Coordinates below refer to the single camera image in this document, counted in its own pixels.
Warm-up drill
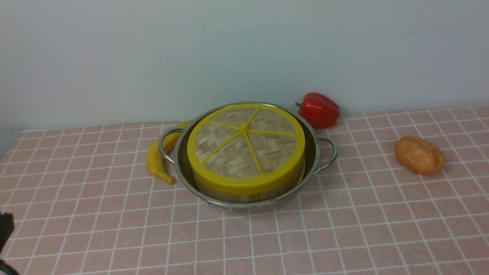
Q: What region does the yellow bamboo steamer lid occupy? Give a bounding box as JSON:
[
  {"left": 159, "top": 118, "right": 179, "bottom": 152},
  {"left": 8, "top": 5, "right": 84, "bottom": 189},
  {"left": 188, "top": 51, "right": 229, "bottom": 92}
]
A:
[{"left": 186, "top": 104, "right": 306, "bottom": 185}]

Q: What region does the yellow rimmed bamboo steamer basket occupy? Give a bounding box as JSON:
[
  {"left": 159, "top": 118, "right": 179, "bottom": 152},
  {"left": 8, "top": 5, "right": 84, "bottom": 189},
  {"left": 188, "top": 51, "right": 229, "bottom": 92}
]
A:
[{"left": 194, "top": 161, "right": 305, "bottom": 204}]

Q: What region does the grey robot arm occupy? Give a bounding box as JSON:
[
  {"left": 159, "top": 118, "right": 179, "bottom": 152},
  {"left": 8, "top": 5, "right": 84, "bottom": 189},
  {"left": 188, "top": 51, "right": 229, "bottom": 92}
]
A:
[{"left": 0, "top": 212, "right": 19, "bottom": 275}]

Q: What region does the stainless steel pot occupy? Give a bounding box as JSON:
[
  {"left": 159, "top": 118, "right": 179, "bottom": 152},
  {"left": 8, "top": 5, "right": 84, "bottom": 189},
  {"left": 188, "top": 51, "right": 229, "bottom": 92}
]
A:
[{"left": 159, "top": 102, "right": 338, "bottom": 212}]

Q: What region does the red bell pepper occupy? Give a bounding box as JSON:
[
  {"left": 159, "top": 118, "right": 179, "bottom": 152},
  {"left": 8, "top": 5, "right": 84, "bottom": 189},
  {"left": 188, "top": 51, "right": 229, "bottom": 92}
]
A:
[{"left": 295, "top": 92, "right": 340, "bottom": 129}]

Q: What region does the yellow banana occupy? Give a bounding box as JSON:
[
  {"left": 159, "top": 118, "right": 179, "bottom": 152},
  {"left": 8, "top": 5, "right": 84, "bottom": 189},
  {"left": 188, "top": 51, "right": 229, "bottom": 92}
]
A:
[{"left": 146, "top": 132, "right": 181, "bottom": 184}]

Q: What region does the brown potato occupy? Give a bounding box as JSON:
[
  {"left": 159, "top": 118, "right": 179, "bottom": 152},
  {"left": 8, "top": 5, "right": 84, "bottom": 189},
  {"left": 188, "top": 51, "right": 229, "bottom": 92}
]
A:
[{"left": 393, "top": 135, "right": 445, "bottom": 175}]

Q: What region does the pink checkered tablecloth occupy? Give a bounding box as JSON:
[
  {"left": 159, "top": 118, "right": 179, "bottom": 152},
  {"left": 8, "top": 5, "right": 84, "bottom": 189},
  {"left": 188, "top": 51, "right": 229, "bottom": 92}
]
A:
[{"left": 0, "top": 107, "right": 489, "bottom": 275}]

